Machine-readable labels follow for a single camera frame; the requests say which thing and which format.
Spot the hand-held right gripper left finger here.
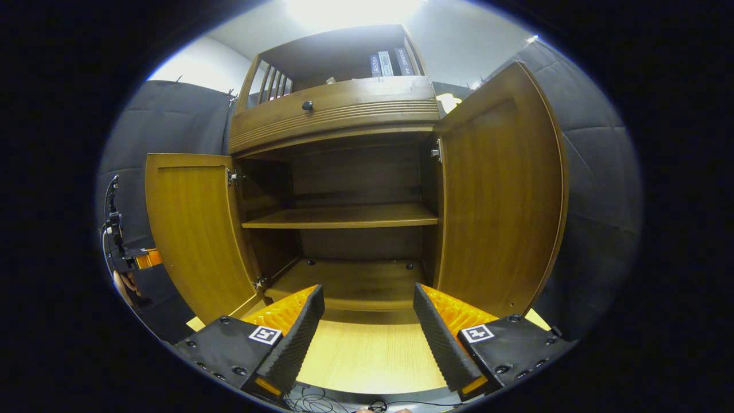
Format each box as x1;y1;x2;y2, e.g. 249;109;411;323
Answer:
172;285;326;402

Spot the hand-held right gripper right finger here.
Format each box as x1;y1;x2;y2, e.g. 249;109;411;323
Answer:
413;283;577;402

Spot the wooden shoe cabinet door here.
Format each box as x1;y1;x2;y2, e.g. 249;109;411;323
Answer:
433;61;569;319
145;153;264;325

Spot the wooden inner shelf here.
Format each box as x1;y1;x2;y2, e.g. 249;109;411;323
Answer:
241;202;439;229

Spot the black backdrop cloth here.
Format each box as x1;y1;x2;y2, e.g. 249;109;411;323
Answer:
96;37;643;345

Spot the large ceiling light panel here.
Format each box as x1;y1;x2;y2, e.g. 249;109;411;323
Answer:
284;0;428;29

